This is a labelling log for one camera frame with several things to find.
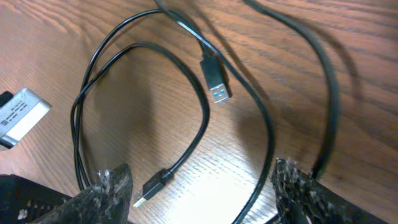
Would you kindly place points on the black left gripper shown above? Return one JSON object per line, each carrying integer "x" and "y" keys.
{"x": 23, "y": 200}

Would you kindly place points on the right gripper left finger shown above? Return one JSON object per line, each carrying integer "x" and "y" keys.
{"x": 107, "y": 201}

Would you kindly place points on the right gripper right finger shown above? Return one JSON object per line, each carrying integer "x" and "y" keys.
{"x": 300, "y": 199}

